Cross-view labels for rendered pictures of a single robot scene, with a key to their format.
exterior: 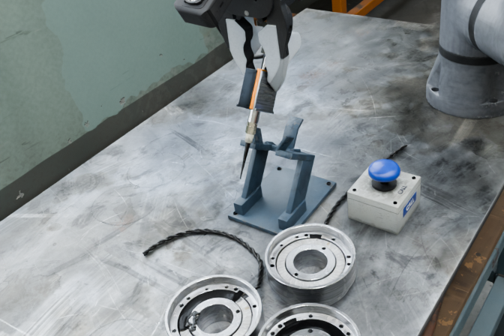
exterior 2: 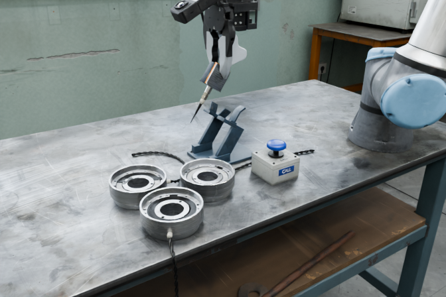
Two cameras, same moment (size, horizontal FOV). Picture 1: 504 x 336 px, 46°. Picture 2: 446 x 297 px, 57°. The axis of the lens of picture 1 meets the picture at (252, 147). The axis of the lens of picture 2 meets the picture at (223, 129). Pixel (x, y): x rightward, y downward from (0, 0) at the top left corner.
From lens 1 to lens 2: 0.33 m
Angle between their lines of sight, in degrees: 18
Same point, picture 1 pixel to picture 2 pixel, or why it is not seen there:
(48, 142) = not seen: hidden behind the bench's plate
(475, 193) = (336, 181)
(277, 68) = (223, 62)
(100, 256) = (111, 150)
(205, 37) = not seen: hidden behind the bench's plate
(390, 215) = (269, 171)
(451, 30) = (365, 88)
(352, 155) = not seen: hidden behind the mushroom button
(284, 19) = (229, 32)
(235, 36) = (209, 42)
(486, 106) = (377, 143)
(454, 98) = (360, 133)
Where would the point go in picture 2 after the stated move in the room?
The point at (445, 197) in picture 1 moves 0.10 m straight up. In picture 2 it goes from (316, 178) to (321, 134)
